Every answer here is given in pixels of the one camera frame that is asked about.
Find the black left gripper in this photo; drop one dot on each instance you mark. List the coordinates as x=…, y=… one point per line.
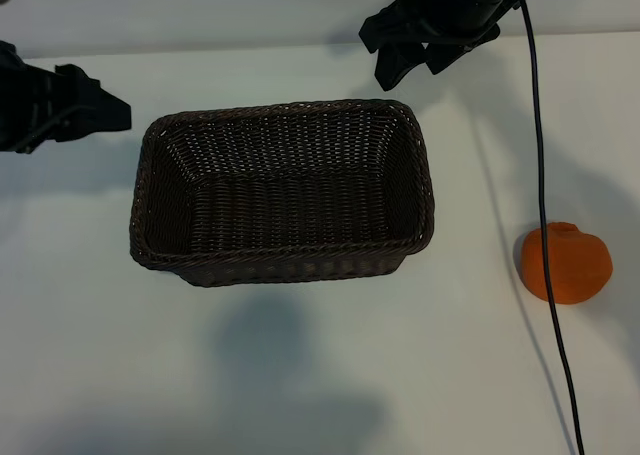
x=25, y=105

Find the dark brown woven wicker basket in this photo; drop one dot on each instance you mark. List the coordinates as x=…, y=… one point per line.
x=280, y=210

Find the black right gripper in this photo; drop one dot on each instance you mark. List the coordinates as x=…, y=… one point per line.
x=467, y=5

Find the orange fruit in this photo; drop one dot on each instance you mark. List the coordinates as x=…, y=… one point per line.
x=585, y=270

